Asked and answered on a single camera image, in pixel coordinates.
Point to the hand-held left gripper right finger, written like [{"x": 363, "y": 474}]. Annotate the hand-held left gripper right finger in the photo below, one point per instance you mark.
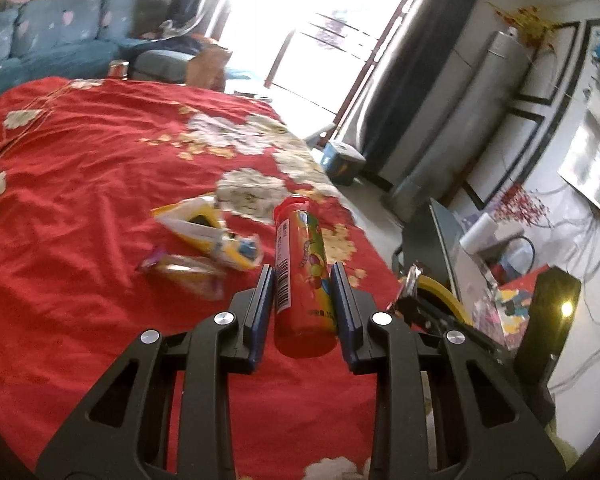
[{"x": 341, "y": 305}]

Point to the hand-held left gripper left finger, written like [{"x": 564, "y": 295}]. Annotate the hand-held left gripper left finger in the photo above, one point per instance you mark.
[{"x": 262, "y": 305}]

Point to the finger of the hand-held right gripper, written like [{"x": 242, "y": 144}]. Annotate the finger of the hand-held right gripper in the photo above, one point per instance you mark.
[{"x": 425, "y": 315}]

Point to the yellow bin with black bag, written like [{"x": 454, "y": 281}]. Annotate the yellow bin with black bag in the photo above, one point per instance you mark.
[{"x": 440, "y": 292}]

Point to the shiny foil wrapper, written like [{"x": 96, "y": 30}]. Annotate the shiny foil wrapper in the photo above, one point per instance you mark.
[{"x": 407, "y": 287}]

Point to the red candy tube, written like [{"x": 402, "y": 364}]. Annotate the red candy tube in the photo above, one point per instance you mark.
[{"x": 302, "y": 285}]

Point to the person's right forearm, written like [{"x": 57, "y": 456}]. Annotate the person's right forearm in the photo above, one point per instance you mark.
[{"x": 560, "y": 447}]

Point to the colourful printed box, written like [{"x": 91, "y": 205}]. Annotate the colourful printed box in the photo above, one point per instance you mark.
[{"x": 515, "y": 305}]

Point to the glass side table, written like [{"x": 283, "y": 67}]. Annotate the glass side table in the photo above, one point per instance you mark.
[{"x": 430, "y": 240}]

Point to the purple foil wrapper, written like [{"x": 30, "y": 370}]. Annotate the purple foil wrapper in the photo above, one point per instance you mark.
[{"x": 180, "y": 267}]

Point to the white paper roll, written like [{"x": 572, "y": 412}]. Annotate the white paper roll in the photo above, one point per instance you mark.
[{"x": 480, "y": 235}]

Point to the yellow snack wrapper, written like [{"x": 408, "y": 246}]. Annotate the yellow snack wrapper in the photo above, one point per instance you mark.
[{"x": 195, "y": 220}]

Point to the red blossom decoration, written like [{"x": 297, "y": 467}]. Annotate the red blossom decoration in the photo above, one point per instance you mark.
[{"x": 520, "y": 205}]

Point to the blue storage box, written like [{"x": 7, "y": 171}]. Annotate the blue storage box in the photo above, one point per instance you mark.
[{"x": 342, "y": 162}]

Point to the white coffee table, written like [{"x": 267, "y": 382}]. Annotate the white coffee table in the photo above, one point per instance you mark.
[{"x": 305, "y": 120}]

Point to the grey standing air conditioner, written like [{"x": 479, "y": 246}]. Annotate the grey standing air conditioner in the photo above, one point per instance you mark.
[{"x": 460, "y": 120}]

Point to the red floral cloth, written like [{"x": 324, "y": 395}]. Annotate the red floral cloth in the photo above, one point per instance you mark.
[{"x": 80, "y": 185}]

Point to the brown paper bag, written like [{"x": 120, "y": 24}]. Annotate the brown paper bag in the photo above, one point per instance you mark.
[{"x": 207, "y": 67}]

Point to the dark curtain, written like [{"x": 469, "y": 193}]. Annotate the dark curtain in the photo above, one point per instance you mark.
[{"x": 420, "y": 60}]

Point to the small metal can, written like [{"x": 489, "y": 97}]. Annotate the small metal can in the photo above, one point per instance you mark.
[{"x": 118, "y": 69}]

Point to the pile of clothes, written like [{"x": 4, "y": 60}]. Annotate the pile of clothes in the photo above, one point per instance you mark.
[{"x": 185, "y": 35}]

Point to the yellow artificial flowers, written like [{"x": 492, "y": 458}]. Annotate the yellow artificial flowers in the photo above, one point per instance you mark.
[{"x": 525, "y": 20}]

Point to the blue sofa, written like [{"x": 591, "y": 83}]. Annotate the blue sofa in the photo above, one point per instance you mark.
[{"x": 55, "y": 25}]

